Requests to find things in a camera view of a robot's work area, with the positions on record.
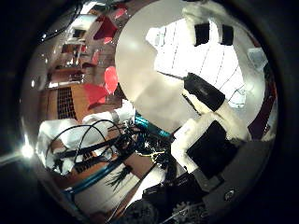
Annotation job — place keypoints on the white cloth with grid lines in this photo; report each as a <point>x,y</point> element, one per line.
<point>183,56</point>

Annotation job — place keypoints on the red cloth object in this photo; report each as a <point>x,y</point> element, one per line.
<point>95,93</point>

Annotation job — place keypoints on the bright lamp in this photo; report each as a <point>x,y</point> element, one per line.
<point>27,151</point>

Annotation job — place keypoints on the red chair with oval back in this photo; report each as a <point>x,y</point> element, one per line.
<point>111,79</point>

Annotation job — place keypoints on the red chair with angular back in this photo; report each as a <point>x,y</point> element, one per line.
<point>106,29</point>

